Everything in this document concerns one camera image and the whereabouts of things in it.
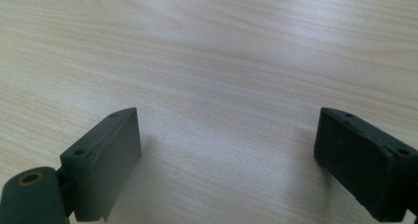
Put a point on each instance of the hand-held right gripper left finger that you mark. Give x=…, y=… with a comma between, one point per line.
x=102, y=166

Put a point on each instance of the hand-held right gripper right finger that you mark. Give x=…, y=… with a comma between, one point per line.
x=360, y=164

